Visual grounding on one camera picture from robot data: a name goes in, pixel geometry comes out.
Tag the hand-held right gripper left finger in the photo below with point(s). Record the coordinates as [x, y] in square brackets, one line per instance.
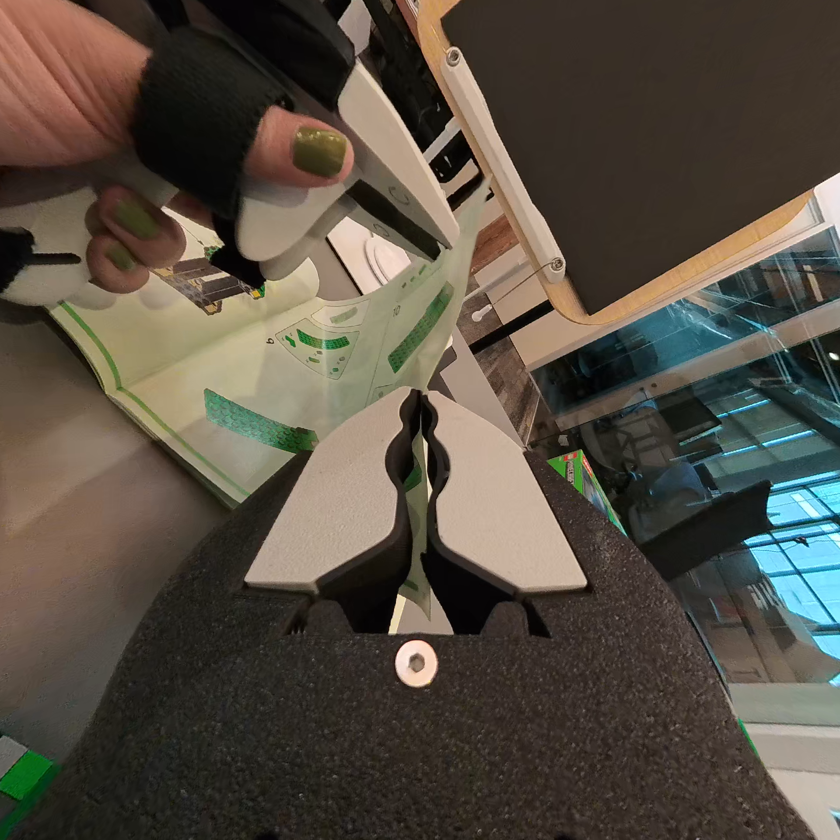
[335, 512]

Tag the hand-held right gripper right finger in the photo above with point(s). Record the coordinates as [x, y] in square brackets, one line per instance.
[505, 512]

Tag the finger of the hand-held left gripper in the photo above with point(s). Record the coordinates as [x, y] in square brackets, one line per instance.
[400, 171]

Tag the building instruction booklet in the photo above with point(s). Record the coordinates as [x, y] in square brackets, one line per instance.
[250, 355]

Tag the green studded brick plate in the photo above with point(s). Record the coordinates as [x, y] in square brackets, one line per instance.
[20, 775]

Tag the person's left hand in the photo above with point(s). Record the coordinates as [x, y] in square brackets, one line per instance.
[66, 92]

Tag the green brick set box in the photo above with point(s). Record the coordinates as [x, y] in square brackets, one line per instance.
[584, 486]

